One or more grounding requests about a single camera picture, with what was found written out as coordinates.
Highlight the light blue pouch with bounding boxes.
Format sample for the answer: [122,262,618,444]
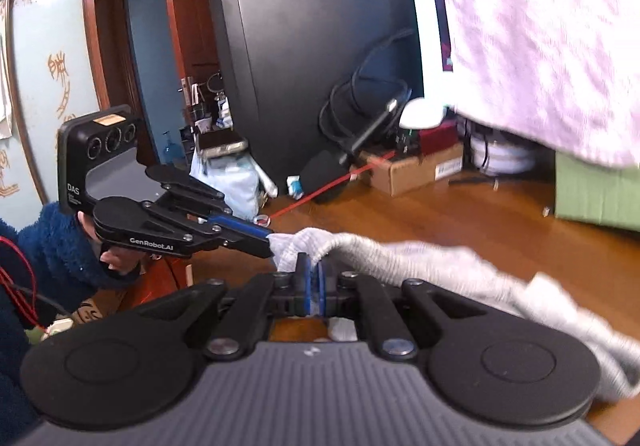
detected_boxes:
[190,153,266,221]

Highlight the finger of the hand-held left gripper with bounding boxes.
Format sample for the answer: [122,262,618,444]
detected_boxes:
[164,175,274,239]
[149,201,276,260]

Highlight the red string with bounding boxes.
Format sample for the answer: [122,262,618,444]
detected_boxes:
[270,151,398,221]

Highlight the grey ribbed shirt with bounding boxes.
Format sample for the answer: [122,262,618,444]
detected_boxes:
[267,227,640,402]

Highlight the white round device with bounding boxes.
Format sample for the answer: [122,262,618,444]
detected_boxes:
[470,126,538,177]

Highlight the white computer monitor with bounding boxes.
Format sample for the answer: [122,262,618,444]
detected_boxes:
[400,0,458,109]

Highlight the black coiled cable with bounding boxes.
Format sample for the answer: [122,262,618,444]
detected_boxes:
[319,28,417,157]

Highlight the green cardboard box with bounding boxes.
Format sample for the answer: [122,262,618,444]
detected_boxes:
[554,151,640,231]

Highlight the black microphone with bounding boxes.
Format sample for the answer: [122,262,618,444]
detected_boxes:
[299,98,401,204]

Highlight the black computer case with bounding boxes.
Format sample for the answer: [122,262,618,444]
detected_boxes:
[209,0,426,187]

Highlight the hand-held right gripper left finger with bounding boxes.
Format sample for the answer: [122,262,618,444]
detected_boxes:
[132,253,313,359]

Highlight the black electronic device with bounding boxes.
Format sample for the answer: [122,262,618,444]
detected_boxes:
[397,126,421,157]

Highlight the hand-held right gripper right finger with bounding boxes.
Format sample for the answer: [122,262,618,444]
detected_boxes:
[315,258,488,359]

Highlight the wooden door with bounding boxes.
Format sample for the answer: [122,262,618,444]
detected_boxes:
[160,0,223,127]

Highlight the person's left forearm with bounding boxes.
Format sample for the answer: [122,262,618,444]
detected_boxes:
[0,203,143,321]

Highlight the frosted glass wardrobe door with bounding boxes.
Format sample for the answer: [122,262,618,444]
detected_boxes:
[0,0,108,219]

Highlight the dark red box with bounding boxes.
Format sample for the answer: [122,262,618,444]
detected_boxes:
[417,121,461,157]

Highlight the pink towel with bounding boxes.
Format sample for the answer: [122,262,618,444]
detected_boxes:
[432,0,640,169]

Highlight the person's left hand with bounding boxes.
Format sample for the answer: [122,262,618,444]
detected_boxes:
[97,246,146,279]

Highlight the brown cardboard box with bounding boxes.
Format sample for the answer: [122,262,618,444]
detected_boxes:
[350,141,466,197]

